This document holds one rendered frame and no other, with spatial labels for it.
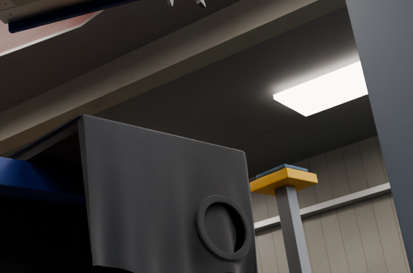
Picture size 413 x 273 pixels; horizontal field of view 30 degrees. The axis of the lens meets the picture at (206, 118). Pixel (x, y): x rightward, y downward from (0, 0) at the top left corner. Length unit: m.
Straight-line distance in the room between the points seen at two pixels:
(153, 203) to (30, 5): 0.56
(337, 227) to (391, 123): 6.87
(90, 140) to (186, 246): 0.30
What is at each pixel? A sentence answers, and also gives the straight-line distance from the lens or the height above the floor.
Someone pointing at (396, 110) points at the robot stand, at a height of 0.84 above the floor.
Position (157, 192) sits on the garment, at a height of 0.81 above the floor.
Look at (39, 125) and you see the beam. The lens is 6.15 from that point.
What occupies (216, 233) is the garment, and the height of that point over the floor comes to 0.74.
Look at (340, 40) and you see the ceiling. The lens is 6.04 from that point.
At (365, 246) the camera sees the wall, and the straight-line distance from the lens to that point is 8.13.
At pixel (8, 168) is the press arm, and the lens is 1.60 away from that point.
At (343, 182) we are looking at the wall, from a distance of 8.32.
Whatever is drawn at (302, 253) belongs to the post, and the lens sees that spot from 2.00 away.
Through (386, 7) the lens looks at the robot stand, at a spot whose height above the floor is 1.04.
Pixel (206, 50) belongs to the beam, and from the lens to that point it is 5.26.
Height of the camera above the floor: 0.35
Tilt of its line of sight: 22 degrees up
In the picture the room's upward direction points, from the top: 9 degrees counter-clockwise
